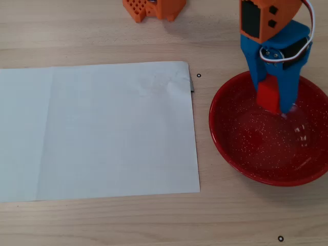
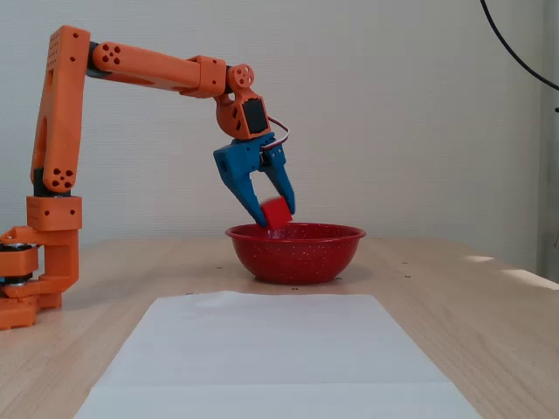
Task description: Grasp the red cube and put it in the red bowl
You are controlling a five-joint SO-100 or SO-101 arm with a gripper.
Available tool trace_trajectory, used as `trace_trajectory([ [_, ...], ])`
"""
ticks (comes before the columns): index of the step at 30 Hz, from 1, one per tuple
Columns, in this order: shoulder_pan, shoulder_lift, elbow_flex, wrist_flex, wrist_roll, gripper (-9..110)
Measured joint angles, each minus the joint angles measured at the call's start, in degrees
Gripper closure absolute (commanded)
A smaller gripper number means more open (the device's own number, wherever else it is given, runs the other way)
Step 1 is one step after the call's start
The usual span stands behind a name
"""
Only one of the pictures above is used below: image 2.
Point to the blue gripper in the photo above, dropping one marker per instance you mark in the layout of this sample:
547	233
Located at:
242	161

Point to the red cube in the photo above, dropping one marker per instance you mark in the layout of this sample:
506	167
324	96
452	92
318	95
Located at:
276	214

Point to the orange robot base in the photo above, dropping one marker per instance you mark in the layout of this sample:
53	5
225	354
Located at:
57	262

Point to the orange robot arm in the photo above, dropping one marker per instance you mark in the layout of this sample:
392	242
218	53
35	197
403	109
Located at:
57	113

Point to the red speckled bowl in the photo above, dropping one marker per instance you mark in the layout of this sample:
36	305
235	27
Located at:
297	257

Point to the white paper sheet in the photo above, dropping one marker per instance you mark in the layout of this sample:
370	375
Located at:
279	358

